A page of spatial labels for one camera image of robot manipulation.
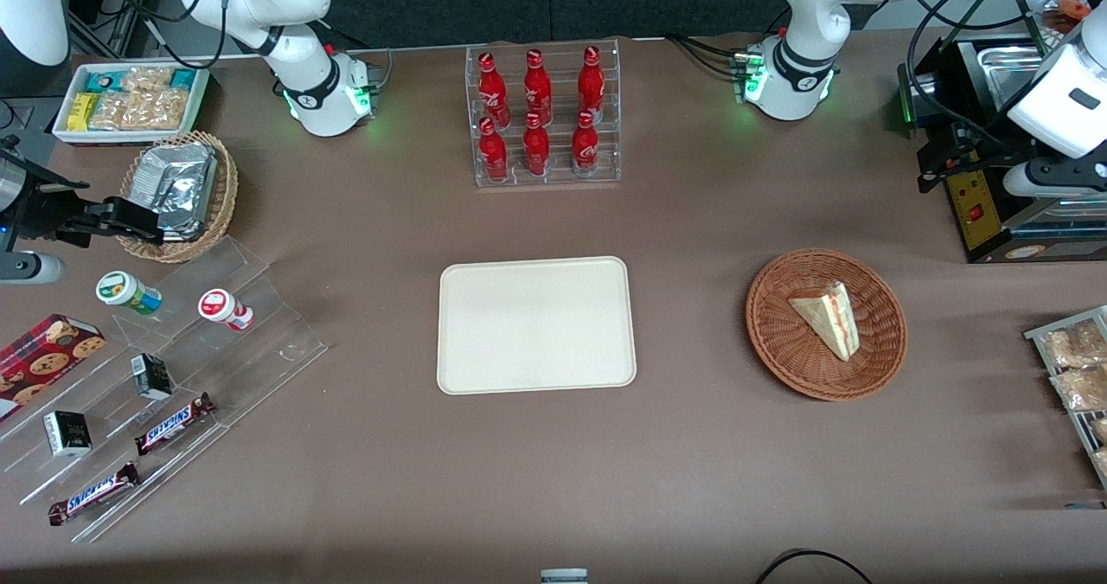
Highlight black left base cables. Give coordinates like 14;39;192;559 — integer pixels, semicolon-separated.
664;34;746;80

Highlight clear acrylic stepped display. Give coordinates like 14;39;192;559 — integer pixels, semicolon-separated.
0;236;330;544

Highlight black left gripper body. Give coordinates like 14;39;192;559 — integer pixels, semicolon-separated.
946;120;1040;189

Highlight metal wire rack tray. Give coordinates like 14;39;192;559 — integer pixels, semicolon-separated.
1024;305;1107;491

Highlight red plaid cookie box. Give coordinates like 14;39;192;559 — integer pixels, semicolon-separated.
0;313;107;423

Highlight tan wicker basket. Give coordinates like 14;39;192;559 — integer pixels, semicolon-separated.
116;131;240;264

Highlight clear bag of crackers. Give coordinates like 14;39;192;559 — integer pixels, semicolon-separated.
125;88;189;132
121;66;175;93
90;91;131;132

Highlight brown wicker basket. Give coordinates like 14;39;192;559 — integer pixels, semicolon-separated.
745;248;908;402

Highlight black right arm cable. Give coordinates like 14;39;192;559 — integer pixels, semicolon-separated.
76;0;234;70

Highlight white rectangular snack bin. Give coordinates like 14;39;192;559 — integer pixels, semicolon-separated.
52;62;211;145

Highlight black looped floor cable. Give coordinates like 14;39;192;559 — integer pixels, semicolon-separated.
755;549;875;584

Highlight brown Snickers bar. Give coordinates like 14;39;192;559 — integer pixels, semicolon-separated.
134;392;217;457
48;461;141;528

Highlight cream plastic tray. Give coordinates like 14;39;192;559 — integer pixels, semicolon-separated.
437;256;638;395

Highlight steel food pan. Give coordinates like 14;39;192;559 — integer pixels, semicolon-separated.
976;42;1052;105

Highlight small black carton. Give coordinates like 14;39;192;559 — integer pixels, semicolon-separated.
131;353;175;401
43;410;93;459

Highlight red cola bottle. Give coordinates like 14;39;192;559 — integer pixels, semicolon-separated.
477;52;510;126
577;45;606;122
522;112;552;177
478;117;509;183
523;48;554;125
572;111;600;177

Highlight triangular sandwich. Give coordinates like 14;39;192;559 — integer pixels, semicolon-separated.
788;281;861;363

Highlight clear acrylic bottle rack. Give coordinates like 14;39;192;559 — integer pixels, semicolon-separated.
465;37;622;189

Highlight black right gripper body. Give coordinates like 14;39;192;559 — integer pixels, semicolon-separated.
0;137;110;253

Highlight green lid drink cup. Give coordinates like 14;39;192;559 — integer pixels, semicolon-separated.
95;270;163;317

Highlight yellow snack bar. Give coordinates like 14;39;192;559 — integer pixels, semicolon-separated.
68;92;101;132

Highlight red lid drink cup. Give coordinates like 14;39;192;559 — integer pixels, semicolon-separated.
198;288;255;333

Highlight silver foil package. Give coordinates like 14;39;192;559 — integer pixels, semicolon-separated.
154;177;214;241
130;142;219;213

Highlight black hot food case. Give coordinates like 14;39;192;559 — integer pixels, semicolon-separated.
898;0;1107;265

